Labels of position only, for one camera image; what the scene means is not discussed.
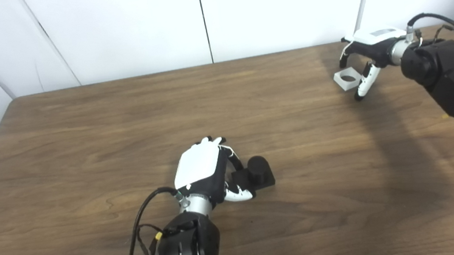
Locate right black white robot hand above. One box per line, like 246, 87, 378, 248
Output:
335, 24, 414, 103

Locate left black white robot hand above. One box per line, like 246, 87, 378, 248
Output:
169, 132, 257, 213

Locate white square piece with hole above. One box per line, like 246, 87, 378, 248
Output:
332, 66, 365, 93

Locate black peg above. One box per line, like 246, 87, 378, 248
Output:
230, 154, 277, 193

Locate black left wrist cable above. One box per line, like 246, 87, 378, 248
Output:
115, 185, 189, 255

